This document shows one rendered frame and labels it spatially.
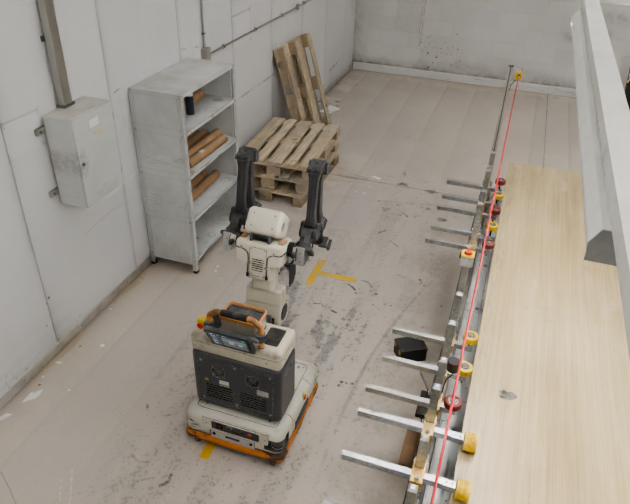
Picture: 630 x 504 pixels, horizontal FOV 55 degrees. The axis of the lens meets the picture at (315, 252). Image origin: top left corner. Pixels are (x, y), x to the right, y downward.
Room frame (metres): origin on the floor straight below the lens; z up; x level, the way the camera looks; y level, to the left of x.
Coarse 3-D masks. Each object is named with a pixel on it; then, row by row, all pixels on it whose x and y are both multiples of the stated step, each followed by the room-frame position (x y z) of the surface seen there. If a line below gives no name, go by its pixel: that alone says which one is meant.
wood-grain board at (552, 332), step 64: (512, 192) 4.19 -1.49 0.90; (576, 192) 4.23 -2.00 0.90; (512, 256) 3.28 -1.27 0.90; (576, 256) 3.31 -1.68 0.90; (512, 320) 2.63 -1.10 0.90; (576, 320) 2.65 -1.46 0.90; (512, 384) 2.14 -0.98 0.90; (576, 384) 2.16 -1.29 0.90; (512, 448) 1.76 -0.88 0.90; (576, 448) 1.77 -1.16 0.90
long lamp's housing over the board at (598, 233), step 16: (576, 16) 3.28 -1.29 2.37; (576, 32) 2.96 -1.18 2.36; (576, 48) 2.69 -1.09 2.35; (576, 64) 2.46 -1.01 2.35; (576, 80) 2.27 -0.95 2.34; (576, 96) 2.12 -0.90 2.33; (592, 96) 1.97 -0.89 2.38; (592, 112) 1.81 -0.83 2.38; (592, 128) 1.68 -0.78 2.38; (592, 144) 1.56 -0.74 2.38; (592, 160) 1.47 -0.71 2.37; (592, 176) 1.38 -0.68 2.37; (592, 192) 1.30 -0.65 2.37; (592, 208) 1.22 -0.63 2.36; (608, 208) 1.19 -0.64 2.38; (592, 224) 1.16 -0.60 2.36; (608, 224) 1.12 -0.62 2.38; (592, 240) 1.10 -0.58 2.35; (608, 240) 1.09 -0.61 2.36; (592, 256) 1.10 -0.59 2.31; (608, 256) 1.09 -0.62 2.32
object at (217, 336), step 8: (208, 328) 2.42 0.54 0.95; (216, 328) 2.42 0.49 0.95; (208, 336) 2.44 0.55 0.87; (216, 336) 2.42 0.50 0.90; (224, 336) 2.39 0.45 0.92; (232, 336) 2.37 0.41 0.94; (240, 336) 2.37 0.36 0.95; (248, 336) 2.36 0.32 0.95; (256, 336) 2.41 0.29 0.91; (264, 336) 2.41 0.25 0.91; (216, 344) 2.47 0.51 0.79; (224, 344) 2.44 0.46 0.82; (232, 344) 2.41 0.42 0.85; (240, 344) 2.39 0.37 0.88; (248, 344) 2.36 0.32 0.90; (248, 352) 2.41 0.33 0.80
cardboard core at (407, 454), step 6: (408, 432) 2.54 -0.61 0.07; (414, 432) 2.54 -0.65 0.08; (408, 438) 2.49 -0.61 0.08; (414, 438) 2.49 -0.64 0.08; (408, 444) 2.44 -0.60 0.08; (414, 444) 2.45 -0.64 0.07; (402, 450) 2.41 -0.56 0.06; (408, 450) 2.40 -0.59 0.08; (414, 450) 2.41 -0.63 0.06; (402, 456) 2.36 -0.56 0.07; (408, 456) 2.36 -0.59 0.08; (402, 462) 2.31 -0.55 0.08; (408, 462) 2.32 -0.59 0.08
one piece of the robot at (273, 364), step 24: (216, 312) 2.50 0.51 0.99; (192, 336) 2.53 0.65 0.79; (288, 336) 2.54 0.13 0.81; (216, 360) 2.49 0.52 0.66; (240, 360) 2.44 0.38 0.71; (264, 360) 2.40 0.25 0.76; (288, 360) 2.49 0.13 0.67; (216, 384) 2.49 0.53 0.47; (240, 384) 2.44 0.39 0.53; (264, 384) 2.40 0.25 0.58; (288, 384) 2.49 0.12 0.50; (240, 408) 2.45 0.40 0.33; (264, 408) 2.40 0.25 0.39
